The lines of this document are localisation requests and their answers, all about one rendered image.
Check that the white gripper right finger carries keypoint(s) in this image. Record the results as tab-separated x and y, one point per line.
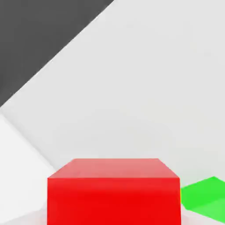
191	219

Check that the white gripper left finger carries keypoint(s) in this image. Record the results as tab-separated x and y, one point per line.
33	218

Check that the small red cube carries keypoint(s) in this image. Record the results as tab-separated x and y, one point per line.
113	198

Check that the small green cube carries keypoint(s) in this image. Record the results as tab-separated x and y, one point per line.
202	195

